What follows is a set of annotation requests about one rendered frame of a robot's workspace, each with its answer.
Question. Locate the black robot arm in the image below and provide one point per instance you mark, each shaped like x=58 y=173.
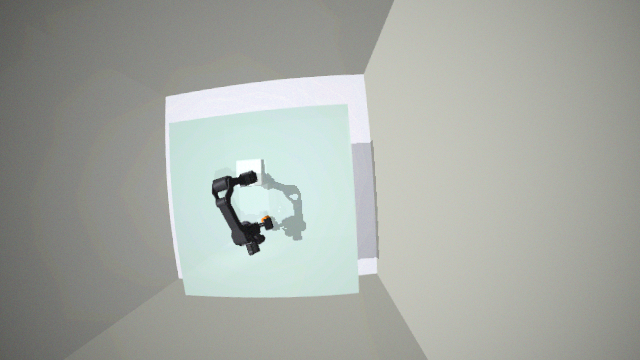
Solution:
x=241 y=234

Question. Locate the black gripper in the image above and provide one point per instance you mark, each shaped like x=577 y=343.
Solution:
x=267 y=224

